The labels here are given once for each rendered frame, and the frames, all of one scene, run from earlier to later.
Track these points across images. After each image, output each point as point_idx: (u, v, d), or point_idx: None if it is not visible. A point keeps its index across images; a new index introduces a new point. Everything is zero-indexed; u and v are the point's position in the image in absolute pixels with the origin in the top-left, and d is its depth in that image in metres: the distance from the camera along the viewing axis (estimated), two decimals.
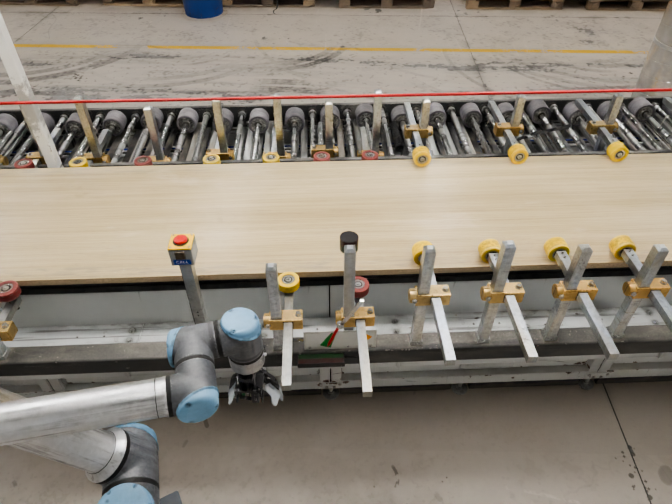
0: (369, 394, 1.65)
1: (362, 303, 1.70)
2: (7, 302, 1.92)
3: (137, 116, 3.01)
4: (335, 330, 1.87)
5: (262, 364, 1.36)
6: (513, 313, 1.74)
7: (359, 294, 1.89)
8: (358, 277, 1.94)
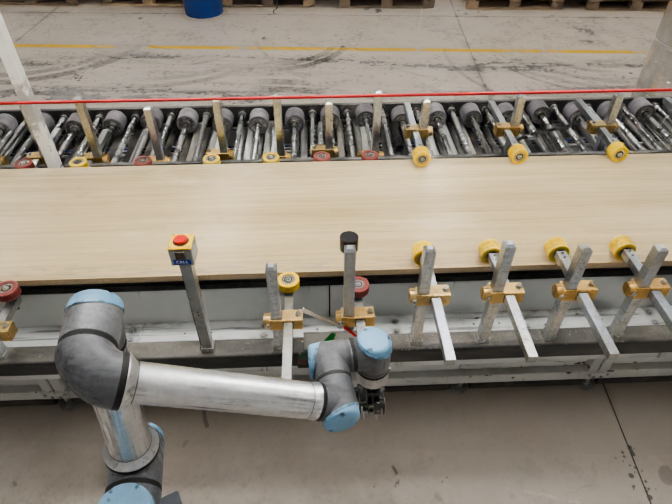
0: None
1: (307, 310, 1.72)
2: (7, 302, 1.92)
3: (137, 116, 3.01)
4: (345, 329, 1.88)
5: (387, 378, 1.46)
6: (513, 313, 1.74)
7: (359, 294, 1.89)
8: (358, 277, 1.94)
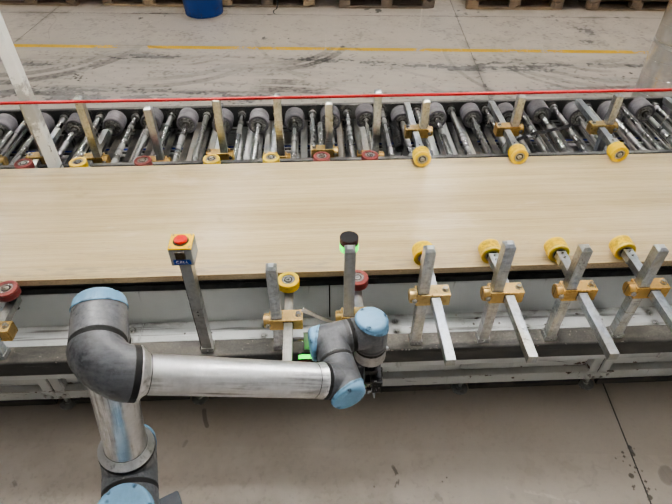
0: None
1: (307, 310, 1.72)
2: (7, 302, 1.92)
3: (137, 116, 3.01)
4: None
5: (385, 357, 1.51)
6: (513, 313, 1.74)
7: (358, 287, 1.92)
8: (357, 270, 1.96)
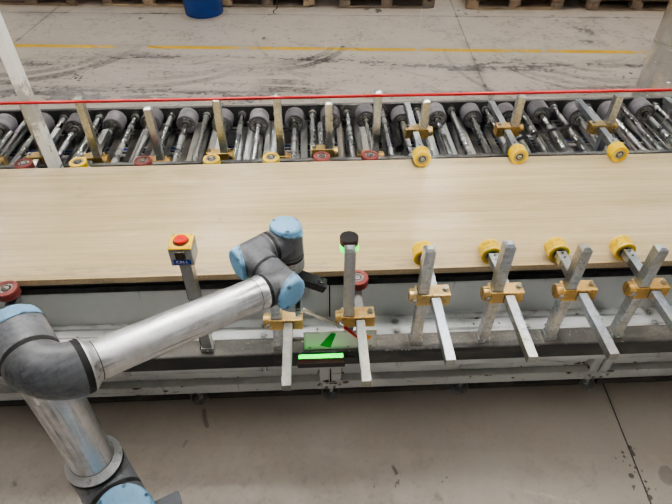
0: (368, 384, 1.68)
1: (307, 310, 1.72)
2: (7, 302, 1.92)
3: (137, 116, 3.01)
4: (345, 329, 1.88)
5: None
6: (513, 313, 1.74)
7: (358, 287, 1.92)
8: (357, 270, 1.96)
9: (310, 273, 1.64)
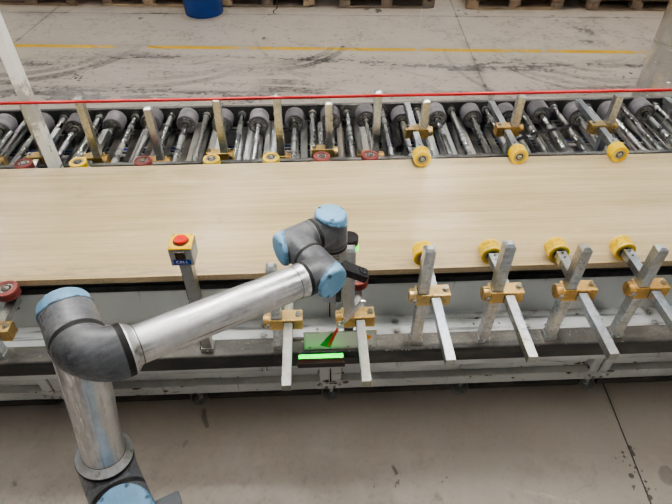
0: (368, 384, 1.68)
1: (363, 303, 1.71)
2: (7, 302, 1.92)
3: (137, 116, 3.01)
4: (335, 330, 1.87)
5: None
6: (513, 313, 1.74)
7: (358, 287, 1.92)
8: None
9: (351, 263, 1.61)
